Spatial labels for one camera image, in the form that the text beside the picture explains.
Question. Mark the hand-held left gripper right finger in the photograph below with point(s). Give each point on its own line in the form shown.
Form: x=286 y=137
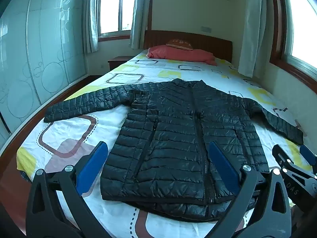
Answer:
x=223 y=168

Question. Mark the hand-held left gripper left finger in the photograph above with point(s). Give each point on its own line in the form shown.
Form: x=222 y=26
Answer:
x=92 y=168

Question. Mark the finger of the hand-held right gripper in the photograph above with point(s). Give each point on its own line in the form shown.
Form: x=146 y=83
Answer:
x=296 y=178
x=309 y=157

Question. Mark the black puffer jacket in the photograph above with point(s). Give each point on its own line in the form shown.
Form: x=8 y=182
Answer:
x=173 y=138

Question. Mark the bed with patterned sheet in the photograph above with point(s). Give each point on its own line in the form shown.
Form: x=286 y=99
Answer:
x=74 y=129

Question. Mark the wooden nightstand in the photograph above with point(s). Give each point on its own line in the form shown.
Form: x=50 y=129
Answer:
x=120 y=61

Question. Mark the red pillow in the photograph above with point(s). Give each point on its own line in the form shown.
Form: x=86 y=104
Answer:
x=183 y=54

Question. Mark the wooden headboard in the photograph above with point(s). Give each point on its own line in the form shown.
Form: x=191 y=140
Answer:
x=210 y=44

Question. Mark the glass door wardrobe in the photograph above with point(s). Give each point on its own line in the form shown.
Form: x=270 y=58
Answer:
x=37 y=49

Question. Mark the small orange cushion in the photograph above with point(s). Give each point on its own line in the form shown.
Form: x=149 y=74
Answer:
x=179 y=44

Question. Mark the large wooden framed window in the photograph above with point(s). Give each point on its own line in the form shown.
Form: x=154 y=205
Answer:
x=301 y=17

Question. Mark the pale curtain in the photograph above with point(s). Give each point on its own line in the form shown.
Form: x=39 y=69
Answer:
x=255 y=24
x=140 y=14
x=91 y=17

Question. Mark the white wall plate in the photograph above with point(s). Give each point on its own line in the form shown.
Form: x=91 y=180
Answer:
x=206 y=29

